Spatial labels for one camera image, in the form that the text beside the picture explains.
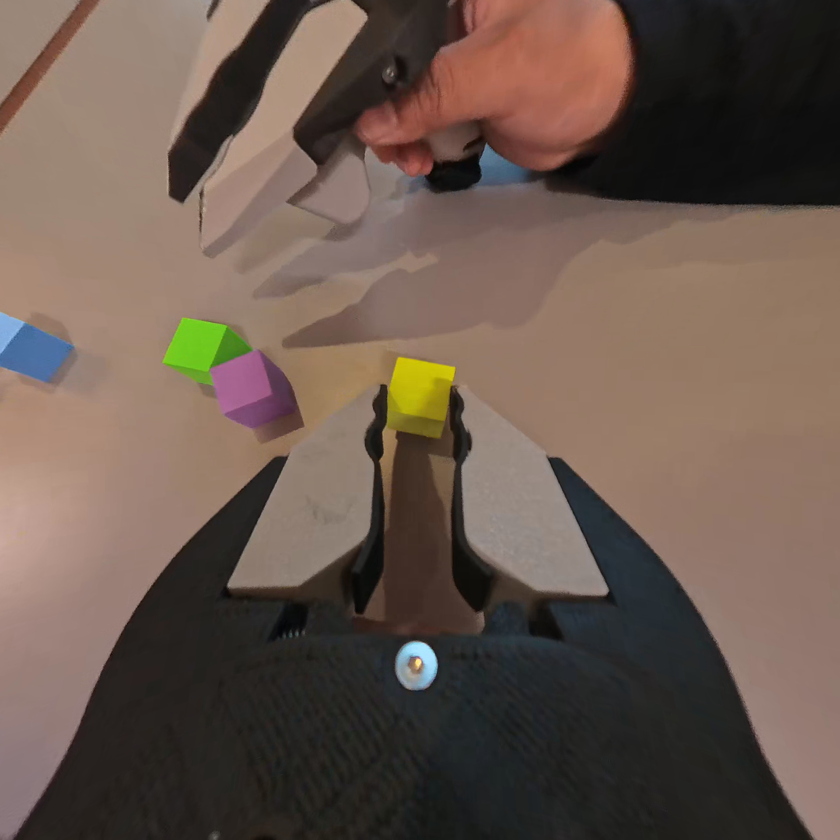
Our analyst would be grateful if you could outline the green foam cube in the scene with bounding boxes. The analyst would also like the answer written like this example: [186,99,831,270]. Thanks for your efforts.
[163,318,253,386]

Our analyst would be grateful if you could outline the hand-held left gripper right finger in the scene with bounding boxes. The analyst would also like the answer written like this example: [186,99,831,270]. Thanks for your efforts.
[449,385,609,613]

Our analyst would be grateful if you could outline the purple foam cube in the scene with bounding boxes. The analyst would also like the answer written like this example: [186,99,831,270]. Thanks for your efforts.
[210,350,298,429]

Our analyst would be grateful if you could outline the person's right hand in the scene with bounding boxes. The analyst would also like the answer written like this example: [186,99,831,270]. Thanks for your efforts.
[354,0,635,178]

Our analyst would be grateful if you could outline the blue foam cube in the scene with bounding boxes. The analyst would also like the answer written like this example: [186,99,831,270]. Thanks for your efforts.
[0,311,74,383]

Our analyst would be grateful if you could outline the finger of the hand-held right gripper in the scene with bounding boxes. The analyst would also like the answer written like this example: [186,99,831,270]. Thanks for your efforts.
[167,0,315,204]
[199,0,373,258]

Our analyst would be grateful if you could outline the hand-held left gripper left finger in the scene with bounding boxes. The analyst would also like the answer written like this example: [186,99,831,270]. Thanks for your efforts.
[227,385,388,616]

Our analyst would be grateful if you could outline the yellow foam cube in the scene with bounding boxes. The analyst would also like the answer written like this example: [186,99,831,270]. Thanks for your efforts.
[387,357,457,439]

